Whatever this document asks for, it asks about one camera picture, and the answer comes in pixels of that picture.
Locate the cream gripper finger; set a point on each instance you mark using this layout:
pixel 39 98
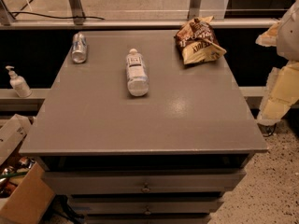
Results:
pixel 281 92
pixel 269 37

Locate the clear plastic water bottle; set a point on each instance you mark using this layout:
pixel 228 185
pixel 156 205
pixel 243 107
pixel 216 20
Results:
pixel 137 78

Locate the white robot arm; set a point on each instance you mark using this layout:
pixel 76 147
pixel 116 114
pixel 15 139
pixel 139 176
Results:
pixel 288 34

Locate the white pump dispenser bottle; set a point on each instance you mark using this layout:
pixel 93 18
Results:
pixel 18 83

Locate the brown chip bag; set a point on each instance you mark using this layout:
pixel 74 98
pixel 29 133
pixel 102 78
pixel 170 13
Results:
pixel 197 41

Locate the grey drawer cabinet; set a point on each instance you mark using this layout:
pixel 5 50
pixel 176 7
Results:
pixel 189 137

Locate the top drawer knob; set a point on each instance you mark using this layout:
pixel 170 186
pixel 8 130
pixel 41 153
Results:
pixel 146 188

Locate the drawer knob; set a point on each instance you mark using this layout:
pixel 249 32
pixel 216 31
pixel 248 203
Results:
pixel 147 211
pixel 146 188

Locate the lower drawer knob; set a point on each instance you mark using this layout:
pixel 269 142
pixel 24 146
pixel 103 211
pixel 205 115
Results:
pixel 147 211

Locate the silver soda can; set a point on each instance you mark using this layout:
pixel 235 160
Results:
pixel 79 48

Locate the cardboard box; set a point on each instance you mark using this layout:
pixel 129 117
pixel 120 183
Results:
pixel 24 198

